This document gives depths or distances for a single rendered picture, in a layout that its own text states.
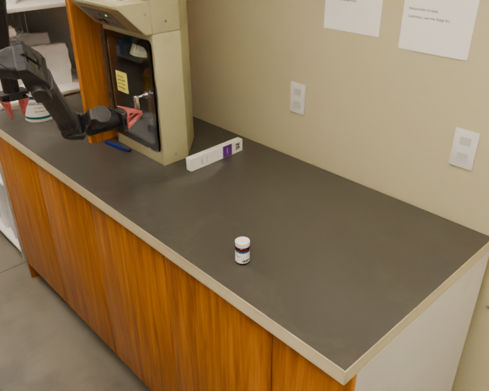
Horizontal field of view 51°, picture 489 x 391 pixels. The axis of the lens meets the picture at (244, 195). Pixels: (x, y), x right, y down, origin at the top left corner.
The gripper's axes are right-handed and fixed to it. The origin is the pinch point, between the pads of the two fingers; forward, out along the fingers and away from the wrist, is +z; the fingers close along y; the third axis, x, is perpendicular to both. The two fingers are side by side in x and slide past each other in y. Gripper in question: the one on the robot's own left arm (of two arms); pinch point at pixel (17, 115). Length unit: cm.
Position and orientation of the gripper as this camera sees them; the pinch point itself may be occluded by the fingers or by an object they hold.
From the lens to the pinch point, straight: 209.1
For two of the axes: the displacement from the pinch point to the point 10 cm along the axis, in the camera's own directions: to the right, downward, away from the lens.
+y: 7.3, -3.5, 5.9
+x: -6.9, -3.5, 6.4
